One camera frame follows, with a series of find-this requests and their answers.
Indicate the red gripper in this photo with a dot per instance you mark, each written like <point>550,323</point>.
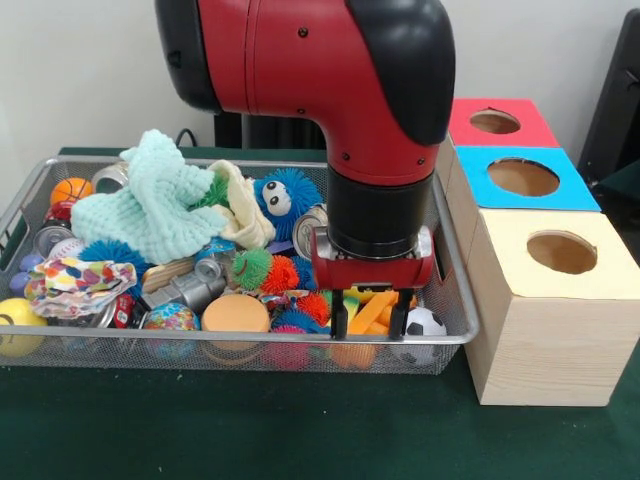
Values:
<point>370,274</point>

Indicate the crushed silver drink can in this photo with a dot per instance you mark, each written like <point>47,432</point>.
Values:
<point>305,235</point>

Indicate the cream knitted cloth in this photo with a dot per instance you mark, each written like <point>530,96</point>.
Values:
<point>245,220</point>

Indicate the mint green knitted cloth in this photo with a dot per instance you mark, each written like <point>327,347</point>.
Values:
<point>150,210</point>

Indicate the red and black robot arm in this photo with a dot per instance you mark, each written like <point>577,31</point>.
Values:
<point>300,60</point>

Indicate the wooden box with three holes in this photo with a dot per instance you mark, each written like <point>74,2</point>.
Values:
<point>550,350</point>

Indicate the orange plastic block toy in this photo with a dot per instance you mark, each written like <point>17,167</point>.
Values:
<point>372,312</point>

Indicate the black and white soccer ball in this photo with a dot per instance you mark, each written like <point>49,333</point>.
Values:
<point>426,322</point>

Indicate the dark green table cloth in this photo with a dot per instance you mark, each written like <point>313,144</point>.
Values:
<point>300,425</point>
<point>625,195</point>

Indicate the orange foam disc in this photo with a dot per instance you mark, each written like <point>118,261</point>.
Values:
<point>235,312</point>

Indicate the blue spiky toy with eyes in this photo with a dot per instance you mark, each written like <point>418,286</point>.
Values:
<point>300,190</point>

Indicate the colourful patterned cloth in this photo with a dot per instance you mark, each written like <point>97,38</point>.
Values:
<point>75,285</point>

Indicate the small orange basketball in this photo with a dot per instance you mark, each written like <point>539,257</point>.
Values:
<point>70,190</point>

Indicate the black upright panel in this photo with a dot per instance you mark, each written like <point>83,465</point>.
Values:
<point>615,100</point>

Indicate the yellow printed ball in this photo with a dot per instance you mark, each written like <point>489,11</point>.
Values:
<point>15,312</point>

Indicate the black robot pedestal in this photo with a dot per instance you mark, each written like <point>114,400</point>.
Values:
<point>270,132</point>

